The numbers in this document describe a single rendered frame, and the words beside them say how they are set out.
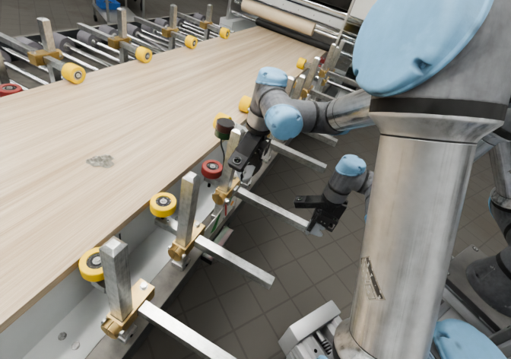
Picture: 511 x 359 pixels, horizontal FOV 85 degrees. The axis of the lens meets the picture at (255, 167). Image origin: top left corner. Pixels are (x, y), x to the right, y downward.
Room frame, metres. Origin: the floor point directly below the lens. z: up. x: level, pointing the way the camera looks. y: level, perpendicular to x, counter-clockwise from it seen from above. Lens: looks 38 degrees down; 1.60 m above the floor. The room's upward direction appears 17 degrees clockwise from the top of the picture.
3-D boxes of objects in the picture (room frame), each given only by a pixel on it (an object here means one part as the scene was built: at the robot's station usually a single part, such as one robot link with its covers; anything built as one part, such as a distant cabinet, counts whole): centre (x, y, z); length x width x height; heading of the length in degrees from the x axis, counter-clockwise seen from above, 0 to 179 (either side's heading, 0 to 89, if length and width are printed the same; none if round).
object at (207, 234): (0.73, 0.07, 0.75); 0.26 x 0.01 x 0.10; 166
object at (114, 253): (0.28, 0.21, 0.88); 0.04 x 0.04 x 0.48; 76
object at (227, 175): (0.76, 0.09, 0.90); 0.04 x 0.04 x 0.48; 76
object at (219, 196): (0.79, 0.08, 0.85); 0.14 x 0.06 x 0.05; 166
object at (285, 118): (0.59, -0.03, 1.31); 0.11 x 0.11 x 0.08; 25
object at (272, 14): (3.18, 0.04, 1.05); 1.43 x 0.12 x 0.12; 76
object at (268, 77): (0.68, 0.02, 1.32); 0.09 x 0.08 x 0.11; 25
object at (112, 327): (0.30, 0.20, 0.81); 0.14 x 0.06 x 0.05; 166
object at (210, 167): (0.82, 0.16, 0.85); 0.08 x 0.08 x 0.11
